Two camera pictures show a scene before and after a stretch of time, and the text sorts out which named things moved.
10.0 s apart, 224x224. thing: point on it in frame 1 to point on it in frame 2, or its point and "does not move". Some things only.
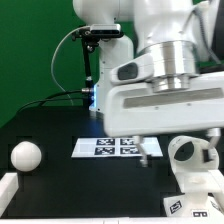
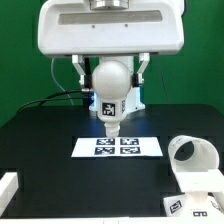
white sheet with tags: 115,147 does not move
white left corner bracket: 8,187 does not move
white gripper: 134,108 to 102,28
